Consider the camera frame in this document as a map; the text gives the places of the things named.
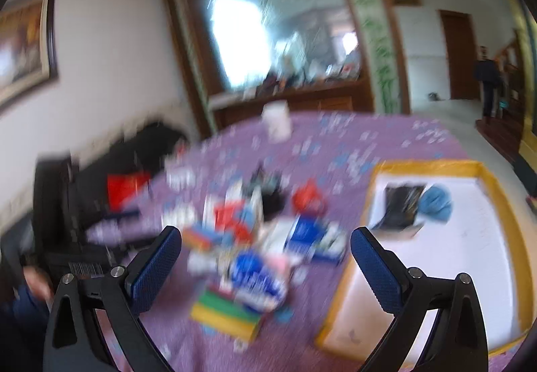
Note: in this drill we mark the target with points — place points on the black foil packet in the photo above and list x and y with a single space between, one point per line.
398 208

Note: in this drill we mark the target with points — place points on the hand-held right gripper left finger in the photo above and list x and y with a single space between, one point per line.
155 267

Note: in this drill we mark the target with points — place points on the painted glass partition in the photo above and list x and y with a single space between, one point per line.
285 19

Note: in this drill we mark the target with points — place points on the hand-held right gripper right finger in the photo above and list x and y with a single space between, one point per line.
375 271

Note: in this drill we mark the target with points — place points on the purple floral tablecloth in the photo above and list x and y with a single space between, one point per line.
335 137

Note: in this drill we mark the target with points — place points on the framed wall picture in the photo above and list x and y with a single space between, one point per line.
25 49

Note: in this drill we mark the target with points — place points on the black electronic device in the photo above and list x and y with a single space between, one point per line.
268 196

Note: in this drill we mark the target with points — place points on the rainbow cloth pack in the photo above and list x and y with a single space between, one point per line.
226 309

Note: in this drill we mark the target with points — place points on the brown wooden door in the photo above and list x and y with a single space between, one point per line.
459 53

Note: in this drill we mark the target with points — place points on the blue white plastic bag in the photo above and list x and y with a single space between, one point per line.
256 279

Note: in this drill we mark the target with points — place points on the white plastic jar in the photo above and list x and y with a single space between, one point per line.
277 120

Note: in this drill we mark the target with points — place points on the blue floral tissue pack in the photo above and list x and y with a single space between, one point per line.
308 235

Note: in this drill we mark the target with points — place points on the yellow rimmed white tray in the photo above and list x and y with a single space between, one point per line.
453 254

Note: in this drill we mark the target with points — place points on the red plastic bag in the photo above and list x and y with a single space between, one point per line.
308 198

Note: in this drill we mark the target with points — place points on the black bag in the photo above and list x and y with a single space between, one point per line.
138 149

